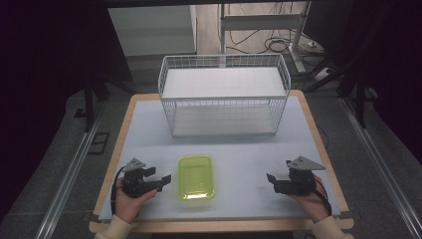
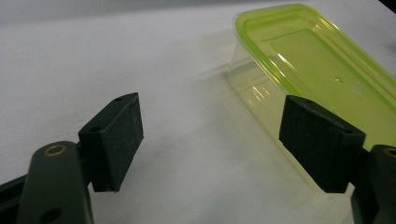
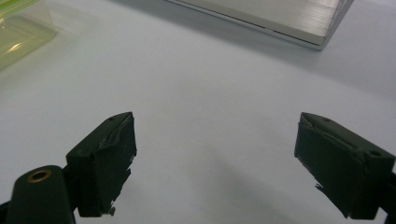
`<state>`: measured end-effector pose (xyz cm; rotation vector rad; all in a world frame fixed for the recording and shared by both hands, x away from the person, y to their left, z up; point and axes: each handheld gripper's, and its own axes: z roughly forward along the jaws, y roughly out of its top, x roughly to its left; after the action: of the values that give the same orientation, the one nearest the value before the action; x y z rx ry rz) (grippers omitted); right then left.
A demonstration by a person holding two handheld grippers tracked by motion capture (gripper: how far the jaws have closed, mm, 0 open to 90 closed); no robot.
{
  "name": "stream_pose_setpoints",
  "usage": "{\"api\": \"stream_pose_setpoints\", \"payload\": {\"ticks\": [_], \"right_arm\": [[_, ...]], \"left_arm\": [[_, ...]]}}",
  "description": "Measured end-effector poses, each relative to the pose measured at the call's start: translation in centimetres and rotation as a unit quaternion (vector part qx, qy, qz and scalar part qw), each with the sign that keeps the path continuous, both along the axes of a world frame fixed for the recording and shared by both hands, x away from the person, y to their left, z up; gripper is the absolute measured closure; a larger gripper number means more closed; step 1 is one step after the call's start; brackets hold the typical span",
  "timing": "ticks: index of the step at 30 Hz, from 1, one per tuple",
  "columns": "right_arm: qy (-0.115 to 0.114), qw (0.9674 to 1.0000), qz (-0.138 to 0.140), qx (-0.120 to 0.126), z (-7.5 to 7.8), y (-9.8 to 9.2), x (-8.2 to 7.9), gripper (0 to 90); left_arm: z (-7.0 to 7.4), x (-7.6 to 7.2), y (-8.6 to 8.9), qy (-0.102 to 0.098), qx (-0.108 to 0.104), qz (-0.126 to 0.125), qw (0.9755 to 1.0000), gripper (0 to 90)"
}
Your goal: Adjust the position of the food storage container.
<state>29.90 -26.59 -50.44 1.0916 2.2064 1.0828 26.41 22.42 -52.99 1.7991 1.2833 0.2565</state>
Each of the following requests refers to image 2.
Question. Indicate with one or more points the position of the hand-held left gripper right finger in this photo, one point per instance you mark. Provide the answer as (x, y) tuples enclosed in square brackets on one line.
[(320, 146)]

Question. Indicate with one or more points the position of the clear container with green lid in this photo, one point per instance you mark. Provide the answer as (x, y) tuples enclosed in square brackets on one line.
[(314, 56)]

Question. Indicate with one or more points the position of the clear plastic container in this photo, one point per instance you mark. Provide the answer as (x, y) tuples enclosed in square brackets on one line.
[(261, 93)]

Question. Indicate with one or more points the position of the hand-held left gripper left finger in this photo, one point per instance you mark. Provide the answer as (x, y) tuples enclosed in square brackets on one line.
[(109, 146)]

